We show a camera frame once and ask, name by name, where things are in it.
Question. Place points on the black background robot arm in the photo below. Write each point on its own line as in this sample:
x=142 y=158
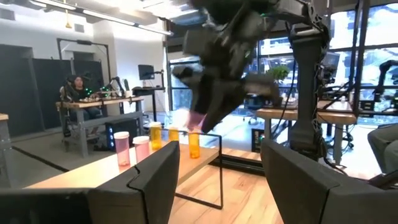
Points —
x=118 y=82
x=384 y=67

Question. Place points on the black partition panel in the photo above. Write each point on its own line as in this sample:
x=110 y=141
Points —
x=18 y=93

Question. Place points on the black background monitor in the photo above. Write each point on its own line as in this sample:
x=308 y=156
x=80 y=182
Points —
x=146 y=72

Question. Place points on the wooden top background workbench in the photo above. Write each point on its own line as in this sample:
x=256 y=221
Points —
x=102 y=102

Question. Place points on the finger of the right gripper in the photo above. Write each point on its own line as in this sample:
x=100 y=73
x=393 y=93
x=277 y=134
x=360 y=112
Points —
x=224 y=105
x=205 y=98

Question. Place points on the black background rig frame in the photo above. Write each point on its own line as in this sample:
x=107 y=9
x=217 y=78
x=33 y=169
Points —
x=84 y=42

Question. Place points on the background potted plant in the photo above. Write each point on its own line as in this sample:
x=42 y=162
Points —
x=278 y=73

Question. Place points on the person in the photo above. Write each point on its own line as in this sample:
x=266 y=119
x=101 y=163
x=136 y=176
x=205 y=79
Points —
x=79 y=88

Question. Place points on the black computer tower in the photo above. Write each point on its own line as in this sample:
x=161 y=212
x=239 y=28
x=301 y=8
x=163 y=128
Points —
x=122 y=132

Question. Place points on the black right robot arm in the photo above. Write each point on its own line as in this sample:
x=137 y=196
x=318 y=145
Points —
x=308 y=93

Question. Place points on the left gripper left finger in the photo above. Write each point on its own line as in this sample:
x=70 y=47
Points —
x=149 y=193

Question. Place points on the pink medicine bottle white cap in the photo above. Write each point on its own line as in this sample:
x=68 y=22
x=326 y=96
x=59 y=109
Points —
x=122 y=151
x=141 y=151
x=195 y=120

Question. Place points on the wooden top background table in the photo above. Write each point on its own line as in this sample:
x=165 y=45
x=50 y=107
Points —
x=339 y=117

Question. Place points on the wooden shelf black metal frame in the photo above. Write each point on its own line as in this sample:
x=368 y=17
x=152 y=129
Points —
x=99 y=169

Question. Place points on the person's leg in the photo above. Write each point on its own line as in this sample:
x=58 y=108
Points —
x=384 y=149

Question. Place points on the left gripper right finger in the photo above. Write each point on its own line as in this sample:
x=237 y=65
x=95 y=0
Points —
x=298 y=193

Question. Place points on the orange medicine bottle white cap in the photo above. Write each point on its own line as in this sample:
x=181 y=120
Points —
x=173 y=134
x=155 y=137
x=194 y=146

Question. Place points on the black background desk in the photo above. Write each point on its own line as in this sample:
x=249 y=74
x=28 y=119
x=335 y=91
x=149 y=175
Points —
x=147 y=90

